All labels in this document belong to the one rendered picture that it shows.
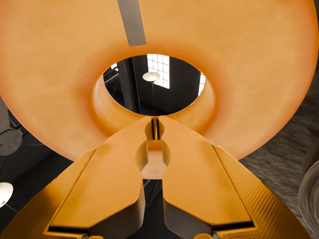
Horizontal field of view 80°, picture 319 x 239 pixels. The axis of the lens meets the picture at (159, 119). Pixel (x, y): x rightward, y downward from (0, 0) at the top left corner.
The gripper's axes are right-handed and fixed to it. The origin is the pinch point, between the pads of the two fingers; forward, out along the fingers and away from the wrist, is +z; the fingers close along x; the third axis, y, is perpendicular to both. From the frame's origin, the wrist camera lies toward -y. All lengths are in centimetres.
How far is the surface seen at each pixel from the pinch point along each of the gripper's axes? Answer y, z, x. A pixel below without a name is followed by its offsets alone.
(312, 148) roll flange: 17.5, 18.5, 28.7
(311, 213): 29.7, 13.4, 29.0
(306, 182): 21.3, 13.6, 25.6
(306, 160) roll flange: 21.1, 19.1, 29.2
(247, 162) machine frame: 37, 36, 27
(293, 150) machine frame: 26, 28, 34
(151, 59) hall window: 165, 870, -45
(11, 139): 119, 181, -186
